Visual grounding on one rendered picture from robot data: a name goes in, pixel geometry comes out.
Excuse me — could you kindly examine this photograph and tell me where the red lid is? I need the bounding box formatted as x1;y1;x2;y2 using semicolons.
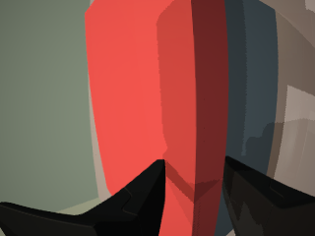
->
84;0;229;236

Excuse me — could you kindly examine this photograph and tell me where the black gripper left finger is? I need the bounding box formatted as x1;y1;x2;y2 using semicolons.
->
0;160;165;236

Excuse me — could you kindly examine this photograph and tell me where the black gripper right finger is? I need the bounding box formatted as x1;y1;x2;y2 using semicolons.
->
221;156;315;236

